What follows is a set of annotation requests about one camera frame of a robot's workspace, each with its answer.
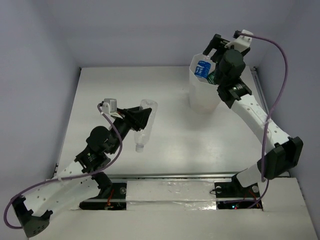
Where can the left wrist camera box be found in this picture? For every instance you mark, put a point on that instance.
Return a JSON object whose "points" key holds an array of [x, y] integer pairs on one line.
{"points": [[108, 106]]}

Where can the clear bottle green label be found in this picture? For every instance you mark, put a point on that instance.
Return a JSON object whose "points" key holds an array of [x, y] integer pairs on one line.
{"points": [[211, 78]]}

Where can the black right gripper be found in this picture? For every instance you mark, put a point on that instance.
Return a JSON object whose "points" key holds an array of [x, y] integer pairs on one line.
{"points": [[220, 41]]}

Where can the white octagonal plastic bin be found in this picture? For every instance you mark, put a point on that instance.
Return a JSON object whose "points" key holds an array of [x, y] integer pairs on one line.
{"points": [[203, 97]]}

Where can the aluminium right side rail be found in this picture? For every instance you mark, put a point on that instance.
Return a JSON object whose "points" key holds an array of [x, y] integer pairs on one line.
{"points": [[258, 85]]}

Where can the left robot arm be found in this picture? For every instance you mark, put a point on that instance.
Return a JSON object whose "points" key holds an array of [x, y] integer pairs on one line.
{"points": [[84, 177]]}

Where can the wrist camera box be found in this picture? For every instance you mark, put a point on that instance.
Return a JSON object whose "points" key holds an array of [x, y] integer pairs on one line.
{"points": [[108, 106], [242, 40]]}

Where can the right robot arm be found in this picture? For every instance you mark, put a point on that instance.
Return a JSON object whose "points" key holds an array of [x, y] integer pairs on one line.
{"points": [[280, 152]]}

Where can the clear bottle blue label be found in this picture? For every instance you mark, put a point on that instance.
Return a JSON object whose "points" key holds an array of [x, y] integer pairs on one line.
{"points": [[203, 67]]}

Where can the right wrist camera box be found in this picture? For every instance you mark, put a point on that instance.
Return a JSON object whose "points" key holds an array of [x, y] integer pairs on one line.
{"points": [[242, 40]]}

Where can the clear unlabelled plastic bottle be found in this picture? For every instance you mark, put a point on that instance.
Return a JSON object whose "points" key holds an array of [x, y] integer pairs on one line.
{"points": [[142, 137]]}

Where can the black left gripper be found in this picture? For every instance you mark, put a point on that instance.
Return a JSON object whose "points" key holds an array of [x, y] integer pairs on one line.
{"points": [[130, 118]]}

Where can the aluminium rail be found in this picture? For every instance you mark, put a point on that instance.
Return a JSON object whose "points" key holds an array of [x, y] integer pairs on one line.
{"points": [[176, 167], [258, 85]]}

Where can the aluminium front rail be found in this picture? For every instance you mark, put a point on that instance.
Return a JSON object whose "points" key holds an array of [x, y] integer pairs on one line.
{"points": [[176, 167]]}

